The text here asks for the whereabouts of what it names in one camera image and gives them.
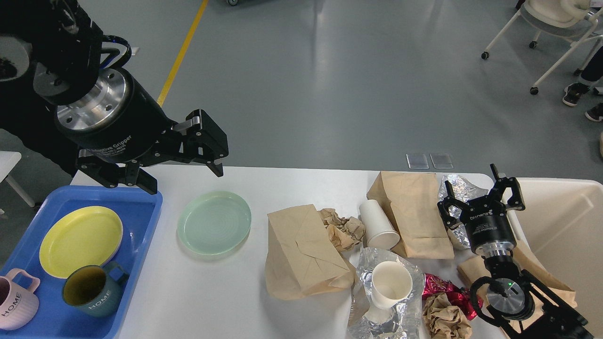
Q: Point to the mint green plate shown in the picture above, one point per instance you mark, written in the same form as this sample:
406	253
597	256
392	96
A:
214	223

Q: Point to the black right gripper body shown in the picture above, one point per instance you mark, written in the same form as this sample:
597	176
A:
489	231

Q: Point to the white side table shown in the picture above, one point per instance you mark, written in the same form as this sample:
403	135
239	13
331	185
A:
8	161

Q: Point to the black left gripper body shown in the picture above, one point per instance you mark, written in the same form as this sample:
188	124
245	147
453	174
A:
117	121

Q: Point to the person with black sneakers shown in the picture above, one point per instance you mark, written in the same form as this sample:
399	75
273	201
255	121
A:
591	74

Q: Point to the flat brown paper bag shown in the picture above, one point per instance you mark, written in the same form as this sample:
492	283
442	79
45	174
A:
409	200

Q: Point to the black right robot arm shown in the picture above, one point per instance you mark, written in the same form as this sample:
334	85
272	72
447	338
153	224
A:
450	208

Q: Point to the lying white paper cup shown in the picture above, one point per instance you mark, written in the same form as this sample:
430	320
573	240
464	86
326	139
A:
379	230

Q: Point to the teal home mug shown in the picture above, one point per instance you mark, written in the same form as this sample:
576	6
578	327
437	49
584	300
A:
96	290

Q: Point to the blue plastic tray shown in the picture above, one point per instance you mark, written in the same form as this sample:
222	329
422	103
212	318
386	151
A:
139	213

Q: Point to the pink home mug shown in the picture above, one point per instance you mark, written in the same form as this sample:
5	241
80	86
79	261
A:
18	305

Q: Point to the crumpled brown paper ball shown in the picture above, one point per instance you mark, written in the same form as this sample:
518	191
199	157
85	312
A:
444	320

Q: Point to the white rolling chair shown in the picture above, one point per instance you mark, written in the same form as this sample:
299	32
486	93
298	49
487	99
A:
574	21

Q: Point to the red foil wrapper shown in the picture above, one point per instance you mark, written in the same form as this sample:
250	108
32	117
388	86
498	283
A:
459	297

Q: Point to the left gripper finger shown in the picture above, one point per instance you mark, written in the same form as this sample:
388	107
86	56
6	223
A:
198	139
111	175

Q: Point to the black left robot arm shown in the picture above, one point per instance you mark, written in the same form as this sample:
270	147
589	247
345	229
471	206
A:
66	95

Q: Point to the brown paper bag under arm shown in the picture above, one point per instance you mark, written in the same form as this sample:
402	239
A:
541	273

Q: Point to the yellow plate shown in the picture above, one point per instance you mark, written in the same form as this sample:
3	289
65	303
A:
89	236

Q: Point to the crumpled silver foil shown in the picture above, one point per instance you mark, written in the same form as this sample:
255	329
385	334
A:
464	190

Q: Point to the crumpled brown paper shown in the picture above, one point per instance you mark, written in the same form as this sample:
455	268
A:
344	233

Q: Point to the large brown paper bag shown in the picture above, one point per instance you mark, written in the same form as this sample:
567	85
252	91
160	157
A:
301	260

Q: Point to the upright white paper cup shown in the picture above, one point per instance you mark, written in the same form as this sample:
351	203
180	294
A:
391	283

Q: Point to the beige plastic bin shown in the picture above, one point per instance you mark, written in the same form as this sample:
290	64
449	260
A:
562	225

